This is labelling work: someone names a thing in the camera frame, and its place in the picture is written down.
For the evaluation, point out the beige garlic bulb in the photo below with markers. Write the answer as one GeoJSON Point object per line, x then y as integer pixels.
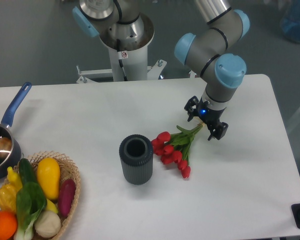
{"type": "Point", "coordinates": [48, 224]}

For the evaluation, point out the orange fruit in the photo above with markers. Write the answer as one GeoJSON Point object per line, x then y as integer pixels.
{"type": "Point", "coordinates": [8, 225]}

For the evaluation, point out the yellow squash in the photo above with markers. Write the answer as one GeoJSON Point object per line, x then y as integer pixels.
{"type": "Point", "coordinates": [48, 176]}

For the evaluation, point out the woven wicker basket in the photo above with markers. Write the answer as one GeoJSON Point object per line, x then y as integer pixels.
{"type": "Point", "coordinates": [68, 170]}

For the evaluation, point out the small yellow gourd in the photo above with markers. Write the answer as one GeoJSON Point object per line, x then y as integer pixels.
{"type": "Point", "coordinates": [14, 178]}

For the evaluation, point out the purple eggplant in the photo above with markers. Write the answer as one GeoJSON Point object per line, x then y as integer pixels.
{"type": "Point", "coordinates": [66, 196]}

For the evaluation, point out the yellow bell pepper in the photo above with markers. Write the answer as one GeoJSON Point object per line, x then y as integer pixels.
{"type": "Point", "coordinates": [8, 198]}

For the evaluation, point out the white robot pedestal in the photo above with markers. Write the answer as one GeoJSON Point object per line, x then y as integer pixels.
{"type": "Point", "coordinates": [125, 66]}

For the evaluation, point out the yellow banana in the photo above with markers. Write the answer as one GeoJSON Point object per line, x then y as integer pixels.
{"type": "Point", "coordinates": [50, 206]}

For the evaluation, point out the green bok choy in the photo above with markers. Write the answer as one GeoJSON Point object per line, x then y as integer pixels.
{"type": "Point", "coordinates": [30, 202]}

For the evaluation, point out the red tulip bouquet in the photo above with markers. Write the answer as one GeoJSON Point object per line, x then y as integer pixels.
{"type": "Point", "coordinates": [176, 147]}

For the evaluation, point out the blue handled saucepan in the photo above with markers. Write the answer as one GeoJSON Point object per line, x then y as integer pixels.
{"type": "Point", "coordinates": [6, 122]}

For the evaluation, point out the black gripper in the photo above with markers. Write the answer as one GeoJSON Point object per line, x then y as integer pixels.
{"type": "Point", "coordinates": [202, 110]}

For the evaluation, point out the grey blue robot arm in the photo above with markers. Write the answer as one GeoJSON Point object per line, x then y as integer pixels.
{"type": "Point", "coordinates": [127, 32]}

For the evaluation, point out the green cucumber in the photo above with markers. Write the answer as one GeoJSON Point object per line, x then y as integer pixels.
{"type": "Point", "coordinates": [26, 172]}

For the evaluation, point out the dark grey ribbed vase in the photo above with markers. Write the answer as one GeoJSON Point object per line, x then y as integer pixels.
{"type": "Point", "coordinates": [136, 157]}

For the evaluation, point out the blue transparent container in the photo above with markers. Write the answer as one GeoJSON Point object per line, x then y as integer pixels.
{"type": "Point", "coordinates": [290, 22]}

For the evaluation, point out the bread roll in pan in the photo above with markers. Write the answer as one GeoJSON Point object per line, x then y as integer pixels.
{"type": "Point", "coordinates": [5, 147]}

